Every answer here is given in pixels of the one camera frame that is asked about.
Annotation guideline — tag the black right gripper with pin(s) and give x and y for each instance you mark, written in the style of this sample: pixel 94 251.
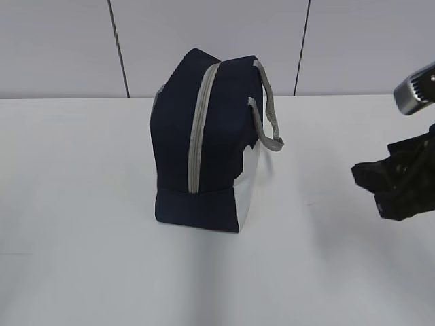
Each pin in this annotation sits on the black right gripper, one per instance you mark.
pixel 410 175

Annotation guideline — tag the navy blue lunch bag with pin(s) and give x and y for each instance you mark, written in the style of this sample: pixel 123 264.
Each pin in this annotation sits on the navy blue lunch bag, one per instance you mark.
pixel 208 123

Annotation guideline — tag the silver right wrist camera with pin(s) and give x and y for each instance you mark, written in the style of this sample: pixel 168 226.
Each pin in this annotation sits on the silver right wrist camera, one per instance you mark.
pixel 416 91

